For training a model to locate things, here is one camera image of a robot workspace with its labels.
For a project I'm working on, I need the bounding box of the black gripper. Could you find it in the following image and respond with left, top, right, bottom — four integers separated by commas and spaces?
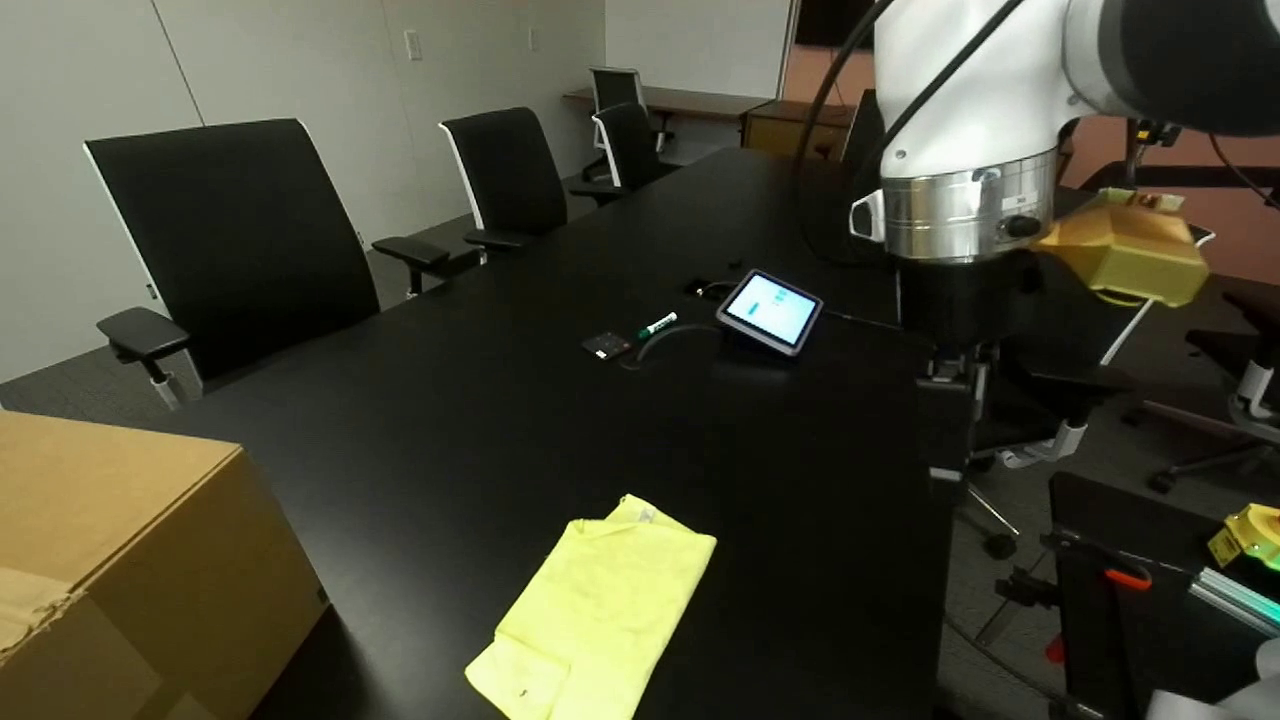
897, 251, 1054, 481

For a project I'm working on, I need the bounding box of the yellow towel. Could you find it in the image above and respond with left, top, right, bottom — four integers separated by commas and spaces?
465, 495, 716, 720

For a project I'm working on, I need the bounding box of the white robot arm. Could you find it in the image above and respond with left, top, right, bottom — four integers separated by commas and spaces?
848, 0, 1280, 481

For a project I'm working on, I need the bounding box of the right side office chair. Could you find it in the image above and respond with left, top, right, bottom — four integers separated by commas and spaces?
971, 251, 1221, 462

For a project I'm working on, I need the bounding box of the small black adapter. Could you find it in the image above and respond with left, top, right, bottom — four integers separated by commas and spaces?
584, 332, 630, 362

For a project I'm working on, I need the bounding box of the far black office chair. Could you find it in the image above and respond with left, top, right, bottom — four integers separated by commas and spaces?
572, 66, 673, 203

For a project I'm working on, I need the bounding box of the black office chair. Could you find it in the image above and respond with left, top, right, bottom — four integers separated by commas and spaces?
86, 119, 381, 408
572, 66, 673, 203
375, 109, 566, 283

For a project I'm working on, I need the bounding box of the black equipment stand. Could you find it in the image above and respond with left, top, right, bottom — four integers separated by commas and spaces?
1045, 470, 1274, 720

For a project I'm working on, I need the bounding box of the near black office chair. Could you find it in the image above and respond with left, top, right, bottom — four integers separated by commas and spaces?
86, 119, 381, 408

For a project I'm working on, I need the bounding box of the cardboard box on table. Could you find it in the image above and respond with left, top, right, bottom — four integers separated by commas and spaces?
0, 410, 328, 720

